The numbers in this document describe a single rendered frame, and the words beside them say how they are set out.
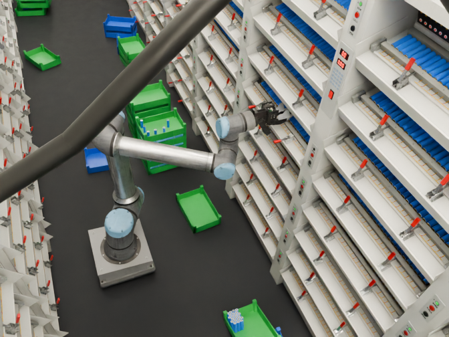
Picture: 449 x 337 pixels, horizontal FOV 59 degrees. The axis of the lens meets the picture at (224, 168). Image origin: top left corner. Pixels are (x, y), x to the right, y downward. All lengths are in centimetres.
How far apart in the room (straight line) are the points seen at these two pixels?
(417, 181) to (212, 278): 151
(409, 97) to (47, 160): 103
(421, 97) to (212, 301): 165
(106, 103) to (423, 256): 118
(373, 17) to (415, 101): 29
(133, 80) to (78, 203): 253
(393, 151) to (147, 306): 162
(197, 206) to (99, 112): 240
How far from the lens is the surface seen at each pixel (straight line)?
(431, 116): 121
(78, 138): 41
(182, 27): 37
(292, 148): 186
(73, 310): 249
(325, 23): 152
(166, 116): 291
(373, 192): 150
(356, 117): 145
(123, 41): 413
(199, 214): 273
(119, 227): 219
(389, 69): 133
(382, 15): 136
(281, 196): 216
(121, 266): 237
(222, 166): 173
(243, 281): 249
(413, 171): 133
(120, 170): 210
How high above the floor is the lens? 220
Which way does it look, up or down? 47 degrees down
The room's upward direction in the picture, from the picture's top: 5 degrees clockwise
